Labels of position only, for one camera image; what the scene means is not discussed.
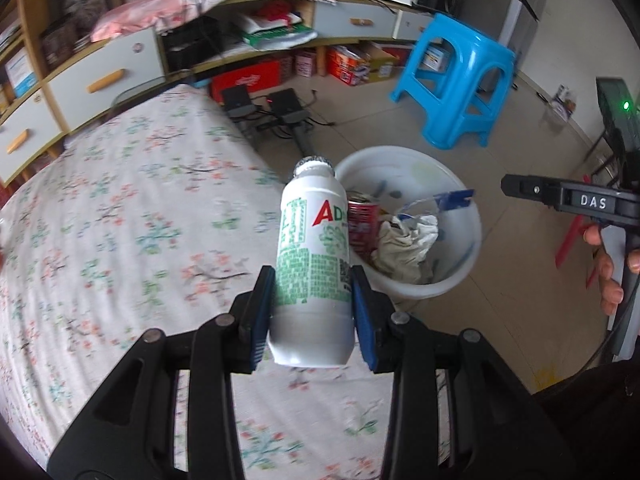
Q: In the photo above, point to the white and green bag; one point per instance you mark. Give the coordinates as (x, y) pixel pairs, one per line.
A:
(275, 34)

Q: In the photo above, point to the blue wrapper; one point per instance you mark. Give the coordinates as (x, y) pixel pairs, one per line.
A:
(455, 200)

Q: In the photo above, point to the blue and white box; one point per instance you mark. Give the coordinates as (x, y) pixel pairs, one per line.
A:
(20, 70)

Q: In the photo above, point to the person's dark clothing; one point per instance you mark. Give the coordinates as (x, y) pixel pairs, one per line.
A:
(585, 420)

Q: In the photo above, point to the white plastic bin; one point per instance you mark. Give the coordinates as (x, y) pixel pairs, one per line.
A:
(450, 280)

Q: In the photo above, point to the red printed carton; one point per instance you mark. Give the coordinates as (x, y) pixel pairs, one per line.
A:
(347, 65)

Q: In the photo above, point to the small printed paper box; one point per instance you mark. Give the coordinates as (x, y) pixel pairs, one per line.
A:
(565, 102)

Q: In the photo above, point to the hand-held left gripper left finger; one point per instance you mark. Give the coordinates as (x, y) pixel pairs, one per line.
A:
(262, 310)

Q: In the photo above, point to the brown cardboard box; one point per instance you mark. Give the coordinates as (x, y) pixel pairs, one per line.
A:
(384, 62)

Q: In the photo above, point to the red drink can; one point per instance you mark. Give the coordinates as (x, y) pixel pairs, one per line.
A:
(360, 225)

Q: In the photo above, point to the blue plastic stool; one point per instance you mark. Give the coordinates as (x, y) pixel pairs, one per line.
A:
(450, 35)

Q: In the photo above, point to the wooden cabinet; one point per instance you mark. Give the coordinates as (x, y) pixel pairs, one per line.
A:
(55, 15)

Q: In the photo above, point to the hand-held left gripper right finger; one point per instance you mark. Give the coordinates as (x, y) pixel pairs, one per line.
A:
(362, 315)

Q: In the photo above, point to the pink floral cloth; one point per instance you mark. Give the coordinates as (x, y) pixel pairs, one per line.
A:
(130, 15)

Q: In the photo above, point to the small white cabinet drawer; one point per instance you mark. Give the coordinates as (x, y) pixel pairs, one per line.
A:
(412, 25)

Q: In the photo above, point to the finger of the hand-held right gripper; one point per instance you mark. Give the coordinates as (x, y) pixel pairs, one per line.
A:
(530, 189)

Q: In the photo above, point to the person's right hand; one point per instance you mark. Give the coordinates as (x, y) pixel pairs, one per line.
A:
(607, 272)

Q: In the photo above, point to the floral tablecloth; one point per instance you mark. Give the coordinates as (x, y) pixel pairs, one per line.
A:
(125, 235)

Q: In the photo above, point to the red shoe box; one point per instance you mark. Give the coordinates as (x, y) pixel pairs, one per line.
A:
(245, 80)

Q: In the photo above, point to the large white green-print bottle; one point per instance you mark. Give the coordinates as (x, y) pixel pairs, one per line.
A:
(310, 285)

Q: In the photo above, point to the white paper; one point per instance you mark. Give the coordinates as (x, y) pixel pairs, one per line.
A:
(405, 250)

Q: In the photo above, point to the black case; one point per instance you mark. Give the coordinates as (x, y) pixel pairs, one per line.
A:
(192, 42)

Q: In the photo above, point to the red cloth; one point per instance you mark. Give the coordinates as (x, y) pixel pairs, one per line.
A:
(272, 10)

